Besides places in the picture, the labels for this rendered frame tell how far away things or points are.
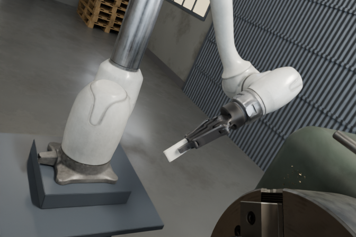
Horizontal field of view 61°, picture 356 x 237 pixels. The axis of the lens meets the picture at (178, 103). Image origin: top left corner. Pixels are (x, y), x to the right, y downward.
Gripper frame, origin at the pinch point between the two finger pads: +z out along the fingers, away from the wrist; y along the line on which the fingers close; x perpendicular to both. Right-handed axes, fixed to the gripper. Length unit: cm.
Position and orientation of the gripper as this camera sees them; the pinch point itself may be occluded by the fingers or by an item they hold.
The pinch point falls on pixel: (177, 149)
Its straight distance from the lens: 82.1
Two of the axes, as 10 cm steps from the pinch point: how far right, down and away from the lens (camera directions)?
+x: 4.5, 8.7, 2.1
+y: 2.9, 0.8, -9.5
